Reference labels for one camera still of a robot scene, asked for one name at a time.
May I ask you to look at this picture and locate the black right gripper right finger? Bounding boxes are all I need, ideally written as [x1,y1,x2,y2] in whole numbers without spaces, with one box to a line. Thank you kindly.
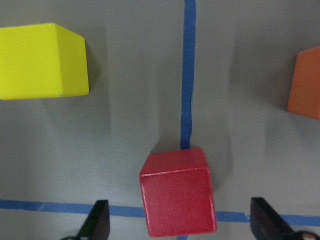
[250,197,303,240]

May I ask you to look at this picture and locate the orange wooden block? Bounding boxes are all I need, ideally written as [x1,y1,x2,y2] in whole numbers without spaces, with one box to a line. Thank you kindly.
[287,47,320,120]

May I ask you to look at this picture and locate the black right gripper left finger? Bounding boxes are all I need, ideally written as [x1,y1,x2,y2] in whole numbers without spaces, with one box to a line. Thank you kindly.
[76,200,111,240]

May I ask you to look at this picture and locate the yellow wooden block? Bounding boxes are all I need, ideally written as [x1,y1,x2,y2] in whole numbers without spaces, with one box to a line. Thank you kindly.
[0,23,89,100]

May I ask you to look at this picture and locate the red wooden block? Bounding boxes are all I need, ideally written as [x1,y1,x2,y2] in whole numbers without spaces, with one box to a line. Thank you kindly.
[139,147,218,238]

